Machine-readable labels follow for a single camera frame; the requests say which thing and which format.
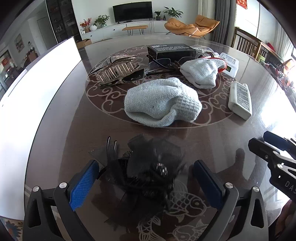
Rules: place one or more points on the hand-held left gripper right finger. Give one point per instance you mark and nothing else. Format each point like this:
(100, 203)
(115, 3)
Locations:
(208, 183)

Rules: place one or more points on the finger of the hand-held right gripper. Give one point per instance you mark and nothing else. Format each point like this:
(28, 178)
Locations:
(259, 146)
(275, 138)

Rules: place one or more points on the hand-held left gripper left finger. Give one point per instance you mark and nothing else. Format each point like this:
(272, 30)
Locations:
(84, 183)

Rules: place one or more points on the white lotion bottle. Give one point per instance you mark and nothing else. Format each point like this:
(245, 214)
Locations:
(239, 99)

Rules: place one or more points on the black mesh bow hair clip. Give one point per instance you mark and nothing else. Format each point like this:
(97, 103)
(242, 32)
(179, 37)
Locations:
(138, 166)

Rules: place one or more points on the light blue knit hat red trim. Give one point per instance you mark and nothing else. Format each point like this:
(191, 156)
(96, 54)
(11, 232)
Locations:
(201, 71)

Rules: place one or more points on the large light blue knit hat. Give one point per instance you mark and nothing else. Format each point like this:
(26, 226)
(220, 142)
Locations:
(157, 102)

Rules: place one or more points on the rhinestone hair claw clip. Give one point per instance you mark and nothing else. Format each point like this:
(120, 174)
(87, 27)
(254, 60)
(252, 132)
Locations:
(113, 69)

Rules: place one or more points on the black frame eyeglasses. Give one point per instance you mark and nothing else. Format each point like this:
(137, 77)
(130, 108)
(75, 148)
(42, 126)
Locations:
(157, 63)

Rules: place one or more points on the wooden dining chair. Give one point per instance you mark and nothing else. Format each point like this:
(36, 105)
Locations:
(242, 41)
(269, 52)

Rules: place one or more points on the white plastic box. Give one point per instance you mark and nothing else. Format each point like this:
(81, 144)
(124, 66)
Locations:
(229, 63)

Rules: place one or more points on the clear plastic bag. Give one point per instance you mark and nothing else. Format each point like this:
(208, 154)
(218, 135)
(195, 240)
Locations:
(202, 48)

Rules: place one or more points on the grey curtain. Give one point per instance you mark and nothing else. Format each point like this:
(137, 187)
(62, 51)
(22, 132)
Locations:
(223, 20)

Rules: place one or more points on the black cardboard box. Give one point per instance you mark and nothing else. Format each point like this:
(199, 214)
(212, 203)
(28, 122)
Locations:
(171, 52)

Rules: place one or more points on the orange lounge chair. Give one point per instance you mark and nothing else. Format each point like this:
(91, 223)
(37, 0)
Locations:
(185, 27)

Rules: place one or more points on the brown cardboard box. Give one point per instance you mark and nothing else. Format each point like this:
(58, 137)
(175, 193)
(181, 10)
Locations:
(84, 42)

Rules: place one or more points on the white television cabinet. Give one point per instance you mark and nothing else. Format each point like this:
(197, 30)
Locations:
(108, 31)

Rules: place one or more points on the white round vase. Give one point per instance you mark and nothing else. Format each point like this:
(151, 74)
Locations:
(93, 27)

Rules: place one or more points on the large leafy potted plant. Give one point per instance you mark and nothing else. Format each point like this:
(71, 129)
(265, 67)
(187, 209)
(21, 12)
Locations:
(173, 12)

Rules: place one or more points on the red flower arrangement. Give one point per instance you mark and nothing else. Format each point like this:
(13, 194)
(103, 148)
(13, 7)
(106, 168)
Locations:
(85, 24)

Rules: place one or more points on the orange bench with black legs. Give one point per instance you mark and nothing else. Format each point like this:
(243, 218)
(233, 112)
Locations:
(135, 27)

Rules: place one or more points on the green potted plant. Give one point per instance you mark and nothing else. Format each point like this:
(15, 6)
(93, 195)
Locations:
(101, 20)

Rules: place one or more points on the dark glass display cabinet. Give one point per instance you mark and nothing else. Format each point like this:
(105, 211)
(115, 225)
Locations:
(62, 20)

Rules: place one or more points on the small potted plant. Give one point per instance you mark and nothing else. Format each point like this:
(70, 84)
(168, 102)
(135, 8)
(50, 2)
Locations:
(157, 14)

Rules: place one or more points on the black television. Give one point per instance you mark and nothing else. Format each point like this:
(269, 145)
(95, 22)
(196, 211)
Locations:
(132, 11)

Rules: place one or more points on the red wall hanging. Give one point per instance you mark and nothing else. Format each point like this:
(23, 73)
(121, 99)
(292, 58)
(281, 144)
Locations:
(241, 3)

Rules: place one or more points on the framed wall painting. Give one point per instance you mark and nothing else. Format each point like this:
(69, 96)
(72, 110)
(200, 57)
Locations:
(19, 41)

